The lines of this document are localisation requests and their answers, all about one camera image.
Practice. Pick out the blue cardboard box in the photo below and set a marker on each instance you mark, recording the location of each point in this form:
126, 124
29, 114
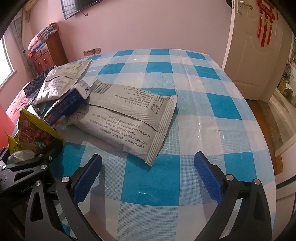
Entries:
34, 83

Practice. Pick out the clear plastic bag blue label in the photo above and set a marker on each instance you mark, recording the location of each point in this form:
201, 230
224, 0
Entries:
23, 155

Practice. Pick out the cardboard boxes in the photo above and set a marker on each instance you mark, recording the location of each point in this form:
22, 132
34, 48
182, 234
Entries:
285, 89

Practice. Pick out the cream door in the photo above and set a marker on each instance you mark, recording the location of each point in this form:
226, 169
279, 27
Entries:
249, 58

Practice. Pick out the red knot door decoration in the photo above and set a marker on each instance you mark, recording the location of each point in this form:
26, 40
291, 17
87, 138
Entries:
266, 14

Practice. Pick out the blue white checkered tablecloth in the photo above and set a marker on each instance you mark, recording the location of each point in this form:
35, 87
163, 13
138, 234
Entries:
152, 176

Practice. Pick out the yellow packet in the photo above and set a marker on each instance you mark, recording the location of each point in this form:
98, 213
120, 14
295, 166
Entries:
11, 144

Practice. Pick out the black wall television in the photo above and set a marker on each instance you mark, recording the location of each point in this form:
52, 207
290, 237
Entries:
78, 7

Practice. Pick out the pink printed blanket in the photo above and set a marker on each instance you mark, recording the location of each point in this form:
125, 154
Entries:
16, 106

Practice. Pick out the dark blue white milk carton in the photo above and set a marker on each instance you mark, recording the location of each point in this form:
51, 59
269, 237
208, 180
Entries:
67, 104

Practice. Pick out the dark bag on door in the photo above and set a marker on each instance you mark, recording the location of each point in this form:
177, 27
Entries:
229, 2

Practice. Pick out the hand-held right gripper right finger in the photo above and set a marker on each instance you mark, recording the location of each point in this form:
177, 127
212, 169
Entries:
207, 176

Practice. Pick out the folded blankets pile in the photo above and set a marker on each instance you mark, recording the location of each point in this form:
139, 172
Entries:
41, 37

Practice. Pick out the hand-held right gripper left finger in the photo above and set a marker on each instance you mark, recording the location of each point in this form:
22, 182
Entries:
89, 177

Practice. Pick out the grey checked curtain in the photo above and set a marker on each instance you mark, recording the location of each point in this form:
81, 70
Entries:
19, 34

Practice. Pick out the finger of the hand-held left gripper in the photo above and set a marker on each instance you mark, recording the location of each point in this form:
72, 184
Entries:
44, 160

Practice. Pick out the red snack bag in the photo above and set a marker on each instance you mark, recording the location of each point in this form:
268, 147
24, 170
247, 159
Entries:
32, 132

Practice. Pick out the brown wooden cabinet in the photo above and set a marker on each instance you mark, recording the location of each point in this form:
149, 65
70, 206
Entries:
49, 55

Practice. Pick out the white wall outlet panel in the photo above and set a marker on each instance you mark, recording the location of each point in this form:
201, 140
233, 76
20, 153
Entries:
92, 51

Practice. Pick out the window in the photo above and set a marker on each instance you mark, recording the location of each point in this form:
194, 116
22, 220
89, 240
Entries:
5, 62

